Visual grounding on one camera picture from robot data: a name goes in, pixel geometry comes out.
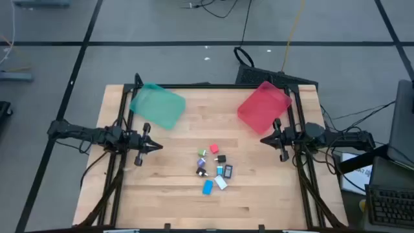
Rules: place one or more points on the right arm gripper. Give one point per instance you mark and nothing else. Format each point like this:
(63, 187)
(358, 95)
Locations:
(288, 137)

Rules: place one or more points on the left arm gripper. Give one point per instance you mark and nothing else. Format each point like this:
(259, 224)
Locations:
(137, 141)

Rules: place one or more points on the green wall charger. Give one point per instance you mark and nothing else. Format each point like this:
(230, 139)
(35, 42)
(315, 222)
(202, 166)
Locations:
(202, 152)

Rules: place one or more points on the purple wall charger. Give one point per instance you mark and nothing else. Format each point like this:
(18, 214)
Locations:
(201, 162)

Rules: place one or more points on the black wall charger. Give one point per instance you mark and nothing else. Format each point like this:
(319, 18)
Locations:
(222, 159)

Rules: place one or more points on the dark navy staple box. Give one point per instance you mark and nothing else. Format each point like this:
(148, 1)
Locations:
(228, 171)

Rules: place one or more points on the black charger with white label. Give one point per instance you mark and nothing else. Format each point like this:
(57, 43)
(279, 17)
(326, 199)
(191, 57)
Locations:
(200, 171)

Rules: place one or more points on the red wall charger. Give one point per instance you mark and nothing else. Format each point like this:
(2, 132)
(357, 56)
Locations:
(214, 149)

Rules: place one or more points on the teal wall charger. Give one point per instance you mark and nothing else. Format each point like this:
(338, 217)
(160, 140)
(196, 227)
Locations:
(220, 170)

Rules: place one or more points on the white staple box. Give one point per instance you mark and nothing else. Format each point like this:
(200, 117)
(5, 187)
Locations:
(221, 182)

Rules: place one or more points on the blue staple box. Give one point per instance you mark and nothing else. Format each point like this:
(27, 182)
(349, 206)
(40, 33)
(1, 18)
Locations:
(208, 187)

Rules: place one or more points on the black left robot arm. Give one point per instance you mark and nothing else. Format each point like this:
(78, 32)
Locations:
(74, 131)

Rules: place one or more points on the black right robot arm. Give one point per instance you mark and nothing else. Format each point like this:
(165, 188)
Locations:
(343, 137)

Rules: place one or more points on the red translucent plastic bin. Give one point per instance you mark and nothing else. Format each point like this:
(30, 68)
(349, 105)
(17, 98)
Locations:
(263, 108)

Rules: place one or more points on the green translucent plastic bin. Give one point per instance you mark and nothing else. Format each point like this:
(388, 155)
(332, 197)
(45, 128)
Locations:
(158, 106)

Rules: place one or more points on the black mesh computer case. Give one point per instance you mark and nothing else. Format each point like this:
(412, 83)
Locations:
(258, 76)

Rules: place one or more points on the black table clamp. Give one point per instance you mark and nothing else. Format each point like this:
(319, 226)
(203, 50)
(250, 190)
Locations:
(261, 228)
(167, 227)

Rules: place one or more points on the black desk beam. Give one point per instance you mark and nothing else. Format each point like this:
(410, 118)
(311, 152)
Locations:
(362, 160)

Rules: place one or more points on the white printed sheet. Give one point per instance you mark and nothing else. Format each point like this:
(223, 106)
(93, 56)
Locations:
(359, 178)

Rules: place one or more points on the black keyboard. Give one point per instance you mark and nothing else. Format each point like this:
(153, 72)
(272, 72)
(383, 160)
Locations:
(391, 205)

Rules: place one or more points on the black aluminium rig frame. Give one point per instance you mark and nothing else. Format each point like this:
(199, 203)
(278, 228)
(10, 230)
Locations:
(210, 86)

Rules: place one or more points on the grey floor rail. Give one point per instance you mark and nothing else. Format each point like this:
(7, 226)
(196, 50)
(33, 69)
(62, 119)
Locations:
(42, 3)
(16, 76)

